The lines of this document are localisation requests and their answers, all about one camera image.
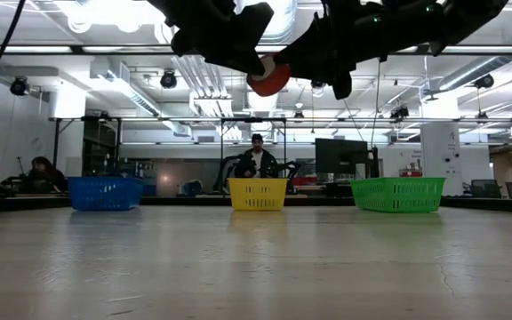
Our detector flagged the blue background bin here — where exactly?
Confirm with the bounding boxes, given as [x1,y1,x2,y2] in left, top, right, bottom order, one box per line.
[182,179,204,197]

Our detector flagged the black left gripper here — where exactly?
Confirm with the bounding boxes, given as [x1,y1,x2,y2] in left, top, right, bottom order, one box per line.
[170,2,275,76]

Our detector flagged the red tape roll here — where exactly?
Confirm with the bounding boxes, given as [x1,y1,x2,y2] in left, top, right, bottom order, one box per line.
[245,52,292,98]

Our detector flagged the person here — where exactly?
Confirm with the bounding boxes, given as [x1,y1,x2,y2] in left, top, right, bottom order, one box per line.
[24,155,68,195]
[233,132,280,180]

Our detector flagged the yellow plastic basket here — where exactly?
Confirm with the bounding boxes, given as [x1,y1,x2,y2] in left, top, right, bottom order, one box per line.
[228,177,289,212]

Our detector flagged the black monitor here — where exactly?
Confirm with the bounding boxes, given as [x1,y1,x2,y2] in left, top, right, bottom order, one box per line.
[315,137,369,177]

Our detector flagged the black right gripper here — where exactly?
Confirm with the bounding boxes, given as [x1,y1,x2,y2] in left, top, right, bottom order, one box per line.
[276,0,444,101]

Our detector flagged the blue plastic basket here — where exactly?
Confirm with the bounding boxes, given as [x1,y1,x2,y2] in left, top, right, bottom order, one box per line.
[67,176,145,212]

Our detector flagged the green plastic basket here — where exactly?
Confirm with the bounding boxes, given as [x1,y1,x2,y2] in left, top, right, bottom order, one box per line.
[349,177,447,213]

